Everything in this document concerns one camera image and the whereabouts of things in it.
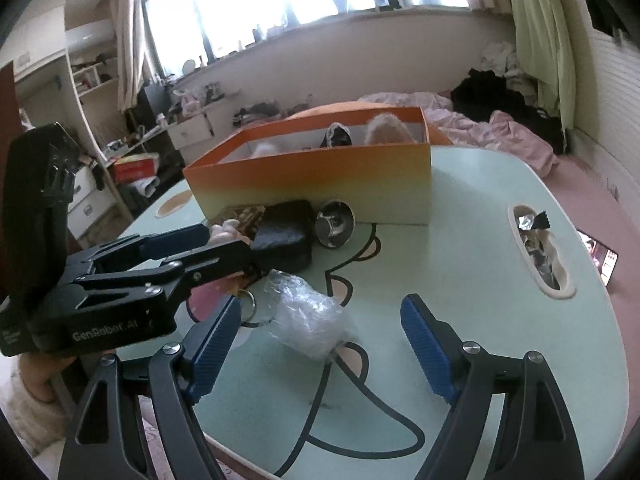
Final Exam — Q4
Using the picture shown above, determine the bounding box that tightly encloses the brown fluffy plush toy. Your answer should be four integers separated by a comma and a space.
364, 112, 416, 145

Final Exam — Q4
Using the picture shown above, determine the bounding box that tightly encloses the orange pillow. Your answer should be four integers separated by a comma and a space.
287, 100, 401, 121

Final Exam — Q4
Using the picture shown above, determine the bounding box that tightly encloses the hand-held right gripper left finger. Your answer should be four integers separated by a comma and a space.
57, 294, 243, 480

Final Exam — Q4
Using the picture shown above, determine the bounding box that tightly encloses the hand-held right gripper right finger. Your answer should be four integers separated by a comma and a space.
400, 294, 586, 480

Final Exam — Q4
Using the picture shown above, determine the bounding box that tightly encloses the smartphone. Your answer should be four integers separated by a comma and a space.
575, 229, 620, 288

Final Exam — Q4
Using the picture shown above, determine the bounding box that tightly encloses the brown wooden door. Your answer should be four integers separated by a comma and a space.
0, 62, 21, 126

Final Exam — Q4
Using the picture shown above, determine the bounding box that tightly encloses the black chair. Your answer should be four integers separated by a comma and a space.
136, 82, 173, 128

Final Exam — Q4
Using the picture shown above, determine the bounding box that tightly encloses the white shelf unit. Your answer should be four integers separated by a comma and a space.
65, 30, 136, 221

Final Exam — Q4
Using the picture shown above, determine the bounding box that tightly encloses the orange cardboard box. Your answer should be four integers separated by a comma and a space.
182, 101, 453, 226

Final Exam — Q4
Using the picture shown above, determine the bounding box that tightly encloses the white clothes pile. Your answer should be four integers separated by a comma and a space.
480, 40, 541, 98

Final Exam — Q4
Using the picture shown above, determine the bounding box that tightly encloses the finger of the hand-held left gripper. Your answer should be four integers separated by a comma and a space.
75, 239, 263, 302
65, 224, 212, 281

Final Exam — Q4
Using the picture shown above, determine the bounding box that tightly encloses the clear plastic bag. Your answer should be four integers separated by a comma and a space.
265, 269, 358, 361

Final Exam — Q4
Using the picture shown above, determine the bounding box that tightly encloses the white louvered wardrobe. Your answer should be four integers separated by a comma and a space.
565, 25, 640, 221

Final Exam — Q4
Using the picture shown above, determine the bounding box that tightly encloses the white drawer unit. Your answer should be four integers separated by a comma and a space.
67, 165, 101, 241

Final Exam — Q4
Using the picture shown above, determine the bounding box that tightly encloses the window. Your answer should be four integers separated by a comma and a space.
140, 0, 481, 81

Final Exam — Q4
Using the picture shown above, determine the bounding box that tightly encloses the green curtain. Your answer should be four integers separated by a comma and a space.
502, 0, 578, 133

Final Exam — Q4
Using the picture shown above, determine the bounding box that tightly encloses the beige curtain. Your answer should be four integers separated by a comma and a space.
116, 0, 163, 111

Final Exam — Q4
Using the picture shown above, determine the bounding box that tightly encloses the metal key ring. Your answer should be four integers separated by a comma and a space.
235, 287, 276, 327

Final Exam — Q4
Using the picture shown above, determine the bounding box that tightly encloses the pink fluffy blanket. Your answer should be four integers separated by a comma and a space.
357, 91, 561, 176

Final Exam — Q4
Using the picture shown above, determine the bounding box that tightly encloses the mint green cartoon desktop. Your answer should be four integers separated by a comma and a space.
117, 145, 631, 480

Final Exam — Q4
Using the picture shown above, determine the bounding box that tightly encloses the black clothes pile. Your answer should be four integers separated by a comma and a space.
450, 69, 568, 156

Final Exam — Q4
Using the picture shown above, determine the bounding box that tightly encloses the black wallet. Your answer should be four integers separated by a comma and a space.
250, 199, 317, 271

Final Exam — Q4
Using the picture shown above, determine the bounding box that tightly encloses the person's left forearm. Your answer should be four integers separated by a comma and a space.
0, 352, 78, 456

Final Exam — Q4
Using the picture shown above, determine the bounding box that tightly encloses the black lace trimmed cloth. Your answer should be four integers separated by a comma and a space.
320, 122, 353, 150

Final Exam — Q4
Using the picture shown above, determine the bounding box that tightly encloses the red box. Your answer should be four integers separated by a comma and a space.
112, 154, 161, 185

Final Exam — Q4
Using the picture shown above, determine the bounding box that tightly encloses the white drawer cabinet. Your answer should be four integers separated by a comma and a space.
167, 110, 216, 150

